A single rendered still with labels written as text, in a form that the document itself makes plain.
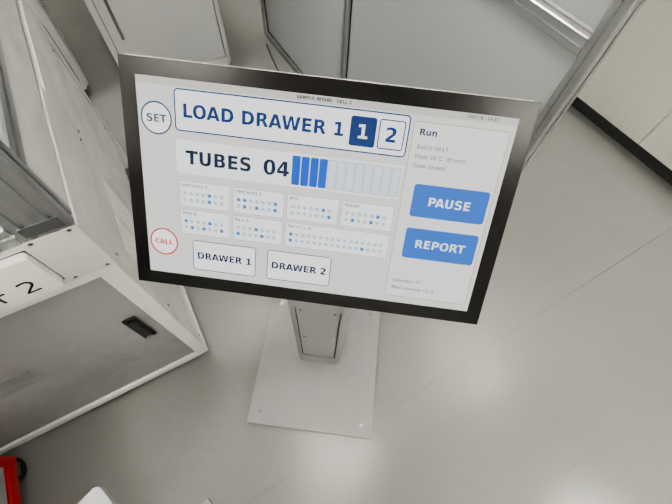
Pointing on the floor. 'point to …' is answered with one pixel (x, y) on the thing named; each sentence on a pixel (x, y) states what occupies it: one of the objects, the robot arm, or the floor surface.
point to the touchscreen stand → (317, 369)
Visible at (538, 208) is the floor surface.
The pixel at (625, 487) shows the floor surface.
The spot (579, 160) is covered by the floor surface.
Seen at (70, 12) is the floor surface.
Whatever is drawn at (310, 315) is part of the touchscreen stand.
